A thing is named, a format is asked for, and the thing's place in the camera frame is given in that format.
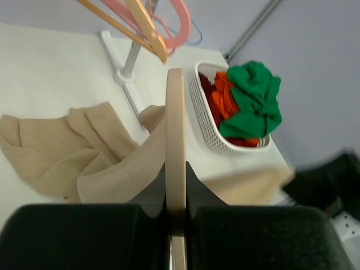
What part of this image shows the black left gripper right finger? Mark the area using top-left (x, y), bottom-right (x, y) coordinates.
top-left (185, 165), bottom-right (353, 270)

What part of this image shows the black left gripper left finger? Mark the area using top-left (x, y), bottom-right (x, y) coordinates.
top-left (1, 169), bottom-right (170, 269)

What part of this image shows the beige t shirt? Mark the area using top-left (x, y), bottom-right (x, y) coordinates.
top-left (0, 101), bottom-right (296, 205)

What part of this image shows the beige wooden hanger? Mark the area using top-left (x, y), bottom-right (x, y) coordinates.
top-left (164, 68), bottom-right (186, 269)

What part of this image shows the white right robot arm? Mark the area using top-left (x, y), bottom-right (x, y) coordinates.
top-left (282, 150), bottom-right (359, 253)

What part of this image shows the orange wooden hanger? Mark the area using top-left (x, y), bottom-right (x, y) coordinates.
top-left (78, 0), bottom-right (168, 63)

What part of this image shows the thick pink plastic hanger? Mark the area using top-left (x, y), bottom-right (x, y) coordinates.
top-left (102, 0), bottom-right (192, 48)

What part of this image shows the white laundry basket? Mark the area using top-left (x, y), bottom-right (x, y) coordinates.
top-left (189, 61), bottom-right (273, 157)

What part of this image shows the orange cloth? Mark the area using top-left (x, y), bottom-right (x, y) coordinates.
top-left (209, 71), bottom-right (259, 147)

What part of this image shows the green cloth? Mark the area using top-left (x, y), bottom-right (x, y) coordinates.
top-left (219, 61), bottom-right (282, 139)

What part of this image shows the dark red cloth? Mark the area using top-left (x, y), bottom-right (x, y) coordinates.
top-left (198, 71), bottom-right (258, 147)

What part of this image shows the silver clothes rack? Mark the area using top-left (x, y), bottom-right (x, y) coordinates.
top-left (99, 30), bottom-right (145, 120)

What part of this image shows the aluminium frame post right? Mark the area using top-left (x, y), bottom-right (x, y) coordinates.
top-left (223, 0), bottom-right (282, 63)

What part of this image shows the blue wire hanger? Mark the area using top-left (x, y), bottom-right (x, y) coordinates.
top-left (186, 20), bottom-right (203, 47)

